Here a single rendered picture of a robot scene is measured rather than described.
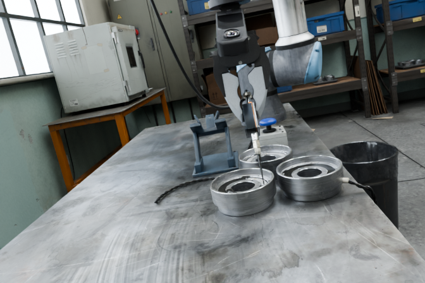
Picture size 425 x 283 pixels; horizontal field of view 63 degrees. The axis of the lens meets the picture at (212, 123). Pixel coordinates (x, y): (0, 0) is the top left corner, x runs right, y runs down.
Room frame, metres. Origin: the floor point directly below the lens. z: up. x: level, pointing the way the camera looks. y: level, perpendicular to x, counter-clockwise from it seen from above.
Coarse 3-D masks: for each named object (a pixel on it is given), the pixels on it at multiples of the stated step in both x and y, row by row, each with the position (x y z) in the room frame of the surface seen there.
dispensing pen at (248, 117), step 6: (246, 90) 0.62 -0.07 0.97; (246, 96) 0.61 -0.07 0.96; (246, 102) 0.61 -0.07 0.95; (246, 108) 0.58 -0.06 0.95; (246, 114) 0.58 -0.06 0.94; (252, 114) 0.57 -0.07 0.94; (246, 120) 0.57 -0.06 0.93; (252, 120) 0.57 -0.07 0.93; (246, 126) 0.56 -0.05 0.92; (252, 126) 0.56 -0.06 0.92; (246, 132) 0.57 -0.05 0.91; (252, 132) 0.57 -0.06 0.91; (252, 138) 0.57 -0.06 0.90; (258, 138) 0.57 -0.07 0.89; (258, 144) 0.56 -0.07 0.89; (258, 150) 0.55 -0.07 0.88; (258, 156) 0.55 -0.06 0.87
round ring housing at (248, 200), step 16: (224, 176) 0.58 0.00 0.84; (240, 176) 0.58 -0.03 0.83; (256, 176) 0.56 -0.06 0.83; (272, 176) 0.52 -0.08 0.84; (240, 192) 0.48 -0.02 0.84; (256, 192) 0.48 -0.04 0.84; (272, 192) 0.50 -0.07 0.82; (224, 208) 0.51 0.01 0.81; (240, 208) 0.48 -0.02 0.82; (256, 208) 0.49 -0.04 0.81
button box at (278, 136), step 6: (276, 126) 0.83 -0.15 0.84; (282, 126) 0.81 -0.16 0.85; (264, 132) 0.79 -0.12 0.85; (270, 132) 0.78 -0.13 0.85; (276, 132) 0.77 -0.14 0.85; (282, 132) 0.76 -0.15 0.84; (264, 138) 0.76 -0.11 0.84; (270, 138) 0.76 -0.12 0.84; (276, 138) 0.76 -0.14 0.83; (282, 138) 0.76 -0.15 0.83; (264, 144) 0.76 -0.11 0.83; (270, 144) 0.76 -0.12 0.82; (276, 144) 0.76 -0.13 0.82; (282, 144) 0.76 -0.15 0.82
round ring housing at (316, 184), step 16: (288, 160) 0.58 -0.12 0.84; (304, 160) 0.58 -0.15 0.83; (320, 160) 0.57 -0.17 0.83; (336, 160) 0.54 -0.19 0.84; (304, 176) 0.56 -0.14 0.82; (320, 176) 0.48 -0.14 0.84; (336, 176) 0.49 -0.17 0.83; (288, 192) 0.51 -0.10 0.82; (304, 192) 0.49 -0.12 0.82; (320, 192) 0.48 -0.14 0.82; (336, 192) 0.50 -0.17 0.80
